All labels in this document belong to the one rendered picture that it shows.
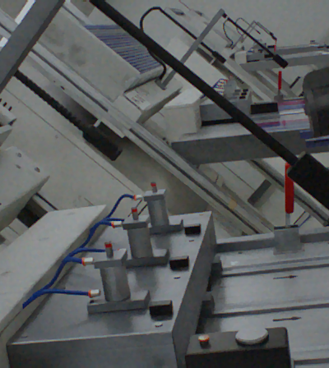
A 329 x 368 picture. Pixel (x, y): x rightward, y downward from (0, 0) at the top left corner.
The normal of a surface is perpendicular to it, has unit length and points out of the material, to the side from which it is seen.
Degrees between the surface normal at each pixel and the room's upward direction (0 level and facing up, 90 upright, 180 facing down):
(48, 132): 90
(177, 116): 90
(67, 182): 90
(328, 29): 90
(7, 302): 42
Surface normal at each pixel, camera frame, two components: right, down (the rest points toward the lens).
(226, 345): -0.16, -0.97
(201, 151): -0.15, 0.22
